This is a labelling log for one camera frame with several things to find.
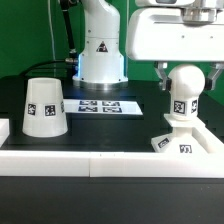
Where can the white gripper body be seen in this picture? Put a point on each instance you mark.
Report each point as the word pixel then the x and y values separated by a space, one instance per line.
pixel 160 34

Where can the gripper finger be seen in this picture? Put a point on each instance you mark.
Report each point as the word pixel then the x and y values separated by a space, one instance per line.
pixel 165 81
pixel 216 71

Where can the white U-shaped fence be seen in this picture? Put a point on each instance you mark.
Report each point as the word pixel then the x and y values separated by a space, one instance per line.
pixel 124 164

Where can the white marker sheet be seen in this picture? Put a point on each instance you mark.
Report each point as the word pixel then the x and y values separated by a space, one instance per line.
pixel 102 107

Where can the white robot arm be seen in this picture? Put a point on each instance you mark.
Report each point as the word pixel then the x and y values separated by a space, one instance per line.
pixel 100 63

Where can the white lamp base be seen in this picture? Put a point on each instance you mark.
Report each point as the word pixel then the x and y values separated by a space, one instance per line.
pixel 180 140

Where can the white lamp bulb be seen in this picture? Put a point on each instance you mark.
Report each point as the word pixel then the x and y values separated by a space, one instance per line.
pixel 187 83

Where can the white lamp shade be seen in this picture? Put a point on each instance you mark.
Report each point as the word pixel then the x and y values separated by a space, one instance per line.
pixel 44 113

